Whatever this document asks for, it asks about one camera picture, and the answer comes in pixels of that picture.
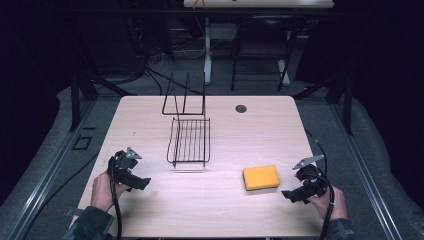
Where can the white desk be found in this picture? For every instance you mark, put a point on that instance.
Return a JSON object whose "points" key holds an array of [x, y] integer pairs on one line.
{"points": [[260, 3]]}

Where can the black chair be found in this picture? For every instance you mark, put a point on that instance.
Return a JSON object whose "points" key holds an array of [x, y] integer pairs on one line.
{"points": [[263, 33]]}

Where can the person's left hand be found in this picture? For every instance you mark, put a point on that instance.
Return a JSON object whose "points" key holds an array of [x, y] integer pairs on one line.
{"points": [[101, 193]]}

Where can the aluminium floor rail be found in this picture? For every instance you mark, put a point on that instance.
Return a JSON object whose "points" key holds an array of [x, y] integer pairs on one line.
{"points": [[50, 173], [363, 173]]}

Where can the black metal stand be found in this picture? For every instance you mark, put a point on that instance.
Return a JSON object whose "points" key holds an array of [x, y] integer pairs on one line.
{"points": [[80, 83], [346, 100]]}

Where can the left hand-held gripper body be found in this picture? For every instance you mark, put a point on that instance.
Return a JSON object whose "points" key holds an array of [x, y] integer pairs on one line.
{"points": [[121, 164]]}

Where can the person's right hand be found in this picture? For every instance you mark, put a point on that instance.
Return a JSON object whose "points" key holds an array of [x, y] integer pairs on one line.
{"points": [[328, 205]]}

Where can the yellow sponge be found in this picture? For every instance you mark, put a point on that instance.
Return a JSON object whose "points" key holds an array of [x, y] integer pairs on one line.
{"points": [[261, 177]]}

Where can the round table grommet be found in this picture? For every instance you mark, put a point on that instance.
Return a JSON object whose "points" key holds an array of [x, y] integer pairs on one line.
{"points": [[241, 108]]}

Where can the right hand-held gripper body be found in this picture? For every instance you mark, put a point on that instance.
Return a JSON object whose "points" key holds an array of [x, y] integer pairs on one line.
{"points": [[311, 181]]}

